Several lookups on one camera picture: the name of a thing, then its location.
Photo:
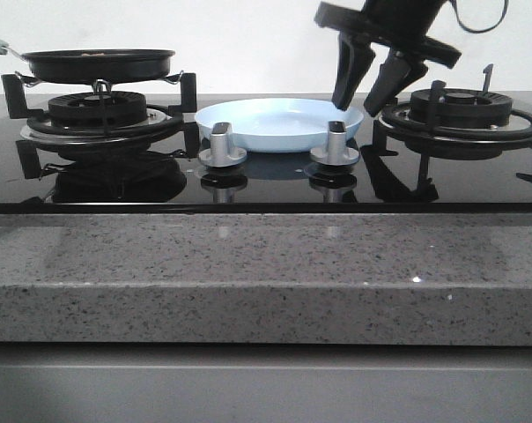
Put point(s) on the right black gas burner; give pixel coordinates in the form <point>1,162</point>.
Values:
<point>472,109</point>

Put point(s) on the left black pan support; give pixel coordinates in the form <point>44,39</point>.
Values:
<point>161,121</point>

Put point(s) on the black frying pan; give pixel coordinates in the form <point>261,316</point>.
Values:
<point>116,67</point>

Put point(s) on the grey cabinet front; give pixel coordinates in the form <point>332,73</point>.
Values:
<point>258,383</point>

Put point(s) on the black pan support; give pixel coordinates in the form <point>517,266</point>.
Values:
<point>414,122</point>
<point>161,121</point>

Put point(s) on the black gas burner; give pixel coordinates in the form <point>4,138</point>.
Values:
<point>472,109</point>
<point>86,110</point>

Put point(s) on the left silver stove knob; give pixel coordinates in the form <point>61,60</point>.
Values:
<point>222,152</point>

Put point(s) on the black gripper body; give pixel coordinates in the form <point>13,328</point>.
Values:
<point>401,25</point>

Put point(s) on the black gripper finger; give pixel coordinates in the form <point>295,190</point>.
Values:
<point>398,72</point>
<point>355,59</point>

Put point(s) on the right silver stove knob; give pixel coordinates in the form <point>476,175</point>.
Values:
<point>335,151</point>

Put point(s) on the left black gas burner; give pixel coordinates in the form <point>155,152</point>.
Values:
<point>86,110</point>

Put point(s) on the silver stove knob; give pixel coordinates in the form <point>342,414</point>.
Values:
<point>222,152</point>
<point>335,151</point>

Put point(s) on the light blue plate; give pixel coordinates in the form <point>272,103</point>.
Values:
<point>278,125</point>

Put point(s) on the right black pan support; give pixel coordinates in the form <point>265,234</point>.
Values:
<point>414,122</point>

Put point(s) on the black glass cooktop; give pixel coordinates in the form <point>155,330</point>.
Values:
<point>397,172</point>

